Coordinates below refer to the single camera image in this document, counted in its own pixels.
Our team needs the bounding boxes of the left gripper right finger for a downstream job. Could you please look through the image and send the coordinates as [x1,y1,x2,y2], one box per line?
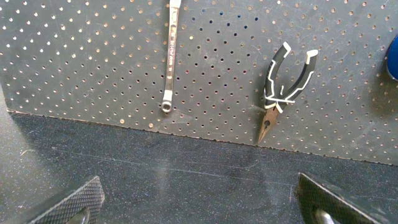
[295,172,398,224]

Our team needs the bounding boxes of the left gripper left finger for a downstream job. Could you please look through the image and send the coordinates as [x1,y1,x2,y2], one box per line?
[0,175,106,224]

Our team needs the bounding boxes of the black and white pliers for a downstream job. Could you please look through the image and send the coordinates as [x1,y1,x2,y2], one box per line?
[256,41,320,145]

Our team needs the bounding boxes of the wrench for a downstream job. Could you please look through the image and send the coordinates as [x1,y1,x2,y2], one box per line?
[160,0,182,114]

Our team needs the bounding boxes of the black pegboard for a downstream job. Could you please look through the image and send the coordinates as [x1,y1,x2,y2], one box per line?
[0,0,398,167]

